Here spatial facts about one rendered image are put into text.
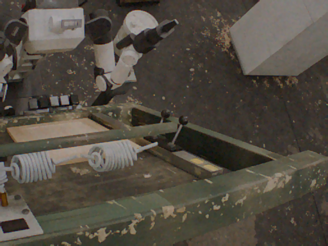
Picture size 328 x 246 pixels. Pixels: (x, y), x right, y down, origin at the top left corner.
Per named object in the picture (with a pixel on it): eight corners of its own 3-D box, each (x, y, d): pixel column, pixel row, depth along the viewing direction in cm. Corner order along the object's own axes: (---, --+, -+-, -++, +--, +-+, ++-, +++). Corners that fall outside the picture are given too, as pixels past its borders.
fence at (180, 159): (100, 120, 202) (100, 112, 201) (222, 180, 124) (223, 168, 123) (91, 120, 199) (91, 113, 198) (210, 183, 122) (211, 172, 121)
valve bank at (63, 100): (74, 102, 233) (86, 84, 214) (79, 124, 229) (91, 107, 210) (-3, 111, 206) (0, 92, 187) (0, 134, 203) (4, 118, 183)
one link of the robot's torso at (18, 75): (-1, 65, 252) (8, 45, 212) (24, 63, 263) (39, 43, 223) (0, 86, 252) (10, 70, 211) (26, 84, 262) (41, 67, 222)
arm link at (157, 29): (179, 32, 156) (159, 45, 163) (165, 14, 153) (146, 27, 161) (166, 45, 146) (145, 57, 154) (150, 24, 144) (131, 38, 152)
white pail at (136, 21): (138, 34, 353) (161, 4, 315) (145, 61, 344) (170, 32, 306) (106, 33, 336) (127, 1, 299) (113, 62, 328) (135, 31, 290)
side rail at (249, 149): (142, 125, 216) (142, 105, 214) (301, 193, 127) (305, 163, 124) (132, 126, 213) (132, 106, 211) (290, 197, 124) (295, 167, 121)
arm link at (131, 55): (150, 57, 156) (132, 69, 164) (155, 40, 162) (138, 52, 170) (129, 41, 151) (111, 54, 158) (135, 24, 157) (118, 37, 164)
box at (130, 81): (119, 77, 233) (131, 62, 219) (124, 95, 230) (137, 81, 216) (101, 78, 227) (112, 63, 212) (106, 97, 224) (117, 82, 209)
